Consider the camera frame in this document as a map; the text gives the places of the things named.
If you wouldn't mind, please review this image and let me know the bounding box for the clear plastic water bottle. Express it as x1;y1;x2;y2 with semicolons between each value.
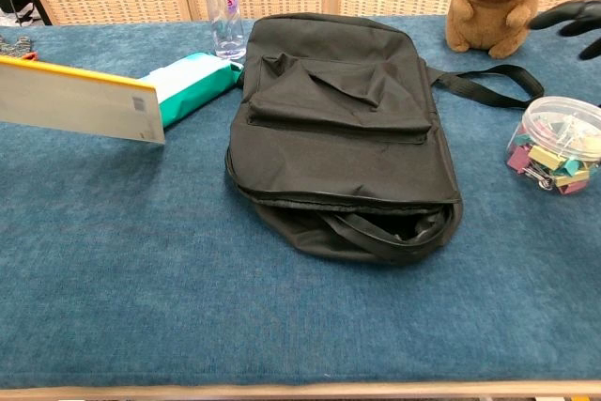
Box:
200;0;249;61

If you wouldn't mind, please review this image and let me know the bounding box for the green wet wipes pack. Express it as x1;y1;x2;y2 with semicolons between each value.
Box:
140;51;245;129

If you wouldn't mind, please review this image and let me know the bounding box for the clear jar of binder clips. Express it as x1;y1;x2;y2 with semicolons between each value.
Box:
504;96;601;197

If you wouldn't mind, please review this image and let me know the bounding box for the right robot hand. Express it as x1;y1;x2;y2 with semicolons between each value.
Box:
529;0;601;61

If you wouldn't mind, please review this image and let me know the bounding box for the black fabric bag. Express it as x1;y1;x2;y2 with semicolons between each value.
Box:
224;11;546;268

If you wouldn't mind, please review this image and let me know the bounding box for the blue table cloth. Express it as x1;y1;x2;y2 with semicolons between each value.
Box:
0;10;601;391

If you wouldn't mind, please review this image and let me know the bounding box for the yellow and white book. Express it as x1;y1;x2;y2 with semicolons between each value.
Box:
0;55;168;146

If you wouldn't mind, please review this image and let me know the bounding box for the grey work glove orange cuff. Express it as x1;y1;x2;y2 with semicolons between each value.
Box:
0;36;39;63

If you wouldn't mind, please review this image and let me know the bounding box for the brown capybara plush toy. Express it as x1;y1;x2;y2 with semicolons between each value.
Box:
444;0;557;60

